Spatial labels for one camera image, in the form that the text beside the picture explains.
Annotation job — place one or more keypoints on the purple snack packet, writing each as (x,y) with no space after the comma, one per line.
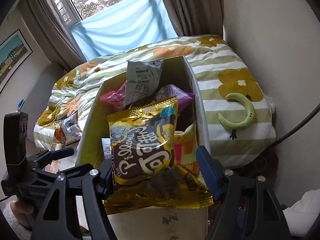
(181,97)

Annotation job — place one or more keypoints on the person's left hand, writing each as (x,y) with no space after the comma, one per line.
(22,215)

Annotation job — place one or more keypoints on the green crescent moon toy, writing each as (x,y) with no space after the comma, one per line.
(247,115)

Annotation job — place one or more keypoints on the gold snack packet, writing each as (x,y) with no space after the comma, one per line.
(147,147)

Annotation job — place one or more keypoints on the green cardboard box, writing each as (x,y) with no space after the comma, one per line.
(92,125)

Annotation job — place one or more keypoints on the blue white snack packet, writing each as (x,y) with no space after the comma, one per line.
(142,80)

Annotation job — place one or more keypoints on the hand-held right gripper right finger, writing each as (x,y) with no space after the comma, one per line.
(208,170)

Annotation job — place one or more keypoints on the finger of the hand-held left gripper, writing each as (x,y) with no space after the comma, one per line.
(58,153)

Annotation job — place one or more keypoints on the blue white small device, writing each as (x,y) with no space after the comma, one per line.
(21,105)

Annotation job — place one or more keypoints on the white cloth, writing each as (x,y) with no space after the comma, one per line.
(302,210)

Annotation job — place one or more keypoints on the pink snack packet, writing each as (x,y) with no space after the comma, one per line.
(112,98)

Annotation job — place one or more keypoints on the brown curtain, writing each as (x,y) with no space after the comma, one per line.
(55,25)
(192,7)

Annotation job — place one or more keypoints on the orange white snack packet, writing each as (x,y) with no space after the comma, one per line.
(188,150)

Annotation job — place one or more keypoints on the framed wall picture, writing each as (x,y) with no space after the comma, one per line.
(11,55)

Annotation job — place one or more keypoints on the light blue window cloth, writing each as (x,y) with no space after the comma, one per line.
(120,30)

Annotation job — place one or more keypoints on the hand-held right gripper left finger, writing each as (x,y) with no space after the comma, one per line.
(106,180)

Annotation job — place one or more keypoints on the floral striped blanket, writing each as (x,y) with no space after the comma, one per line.
(220,62)

